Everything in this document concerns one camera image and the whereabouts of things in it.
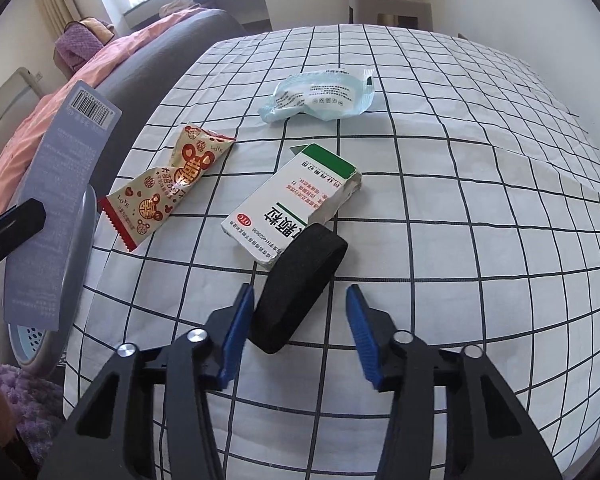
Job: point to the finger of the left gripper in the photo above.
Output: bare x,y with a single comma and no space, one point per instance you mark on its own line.
19,224

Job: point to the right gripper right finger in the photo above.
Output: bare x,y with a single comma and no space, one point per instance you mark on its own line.
489,434

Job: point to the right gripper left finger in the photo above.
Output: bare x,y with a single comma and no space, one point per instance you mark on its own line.
110,433

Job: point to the long purple cardboard box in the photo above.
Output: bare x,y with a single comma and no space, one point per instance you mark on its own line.
69,151

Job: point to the black fabric band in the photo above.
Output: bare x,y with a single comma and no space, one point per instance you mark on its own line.
294,283

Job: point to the green white medicine box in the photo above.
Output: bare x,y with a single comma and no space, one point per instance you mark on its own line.
309,189

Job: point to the grey perforated trash basket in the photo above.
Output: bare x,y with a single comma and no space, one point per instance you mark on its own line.
42,287

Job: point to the pink duvet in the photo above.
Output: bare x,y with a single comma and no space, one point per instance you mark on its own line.
19,151

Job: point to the purple fuzzy slipper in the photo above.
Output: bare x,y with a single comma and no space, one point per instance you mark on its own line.
36,406

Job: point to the red snack wrapper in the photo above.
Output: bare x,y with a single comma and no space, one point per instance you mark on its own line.
140,207

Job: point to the grey bed headboard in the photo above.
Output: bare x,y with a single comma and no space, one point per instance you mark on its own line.
19,95

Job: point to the purple quilted bag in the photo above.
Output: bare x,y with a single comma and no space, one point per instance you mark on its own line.
79,42

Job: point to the black white checkered tablecloth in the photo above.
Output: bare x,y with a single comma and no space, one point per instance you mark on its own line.
477,222

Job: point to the clothes pile on sill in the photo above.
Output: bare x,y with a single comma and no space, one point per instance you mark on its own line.
177,6

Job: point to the light blue plastic package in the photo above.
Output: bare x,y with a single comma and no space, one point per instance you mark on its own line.
325,95

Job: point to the grey plastic stool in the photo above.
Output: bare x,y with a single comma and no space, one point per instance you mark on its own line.
368,11

